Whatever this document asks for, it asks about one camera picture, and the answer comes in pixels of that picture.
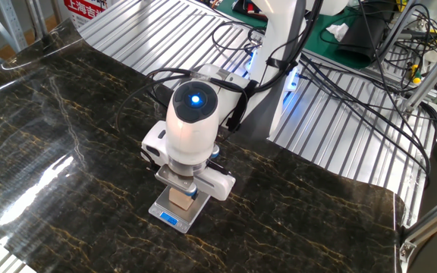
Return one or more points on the red black hand tool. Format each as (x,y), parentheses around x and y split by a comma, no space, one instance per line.
(247,7)

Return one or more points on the light wooden block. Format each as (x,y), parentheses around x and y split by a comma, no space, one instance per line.
(180,201)

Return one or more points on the black fabric pouch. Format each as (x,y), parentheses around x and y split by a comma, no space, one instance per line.
(362,34)

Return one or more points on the red white printed sign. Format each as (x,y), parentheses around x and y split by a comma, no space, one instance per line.
(85,9)

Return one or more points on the green cutting mat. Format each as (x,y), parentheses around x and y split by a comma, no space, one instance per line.
(317,41)

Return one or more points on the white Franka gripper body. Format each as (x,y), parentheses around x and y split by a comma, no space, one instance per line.
(218,187)

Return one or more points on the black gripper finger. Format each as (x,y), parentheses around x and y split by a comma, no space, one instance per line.
(196,196)

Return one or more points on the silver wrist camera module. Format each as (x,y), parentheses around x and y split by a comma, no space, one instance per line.
(175,180)

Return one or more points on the grey perforated angle bar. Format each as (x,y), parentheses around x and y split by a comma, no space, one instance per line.
(13,26)

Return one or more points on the silver digital pocket scale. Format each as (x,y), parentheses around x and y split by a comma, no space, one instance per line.
(173,220)

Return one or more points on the black marble pattern mat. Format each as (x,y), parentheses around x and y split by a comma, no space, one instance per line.
(279,212)

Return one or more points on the aluminium frame post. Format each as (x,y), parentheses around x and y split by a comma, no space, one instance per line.
(395,32)
(431,76)
(431,223)

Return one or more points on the blue round cap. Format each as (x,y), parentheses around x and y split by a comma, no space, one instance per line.
(215,151)

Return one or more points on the grey metal pole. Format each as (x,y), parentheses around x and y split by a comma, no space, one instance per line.
(35,17)

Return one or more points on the crumpled white tissue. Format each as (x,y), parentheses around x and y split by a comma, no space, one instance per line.
(338,31)

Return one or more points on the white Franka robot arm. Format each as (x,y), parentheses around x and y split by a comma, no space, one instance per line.
(190,144)

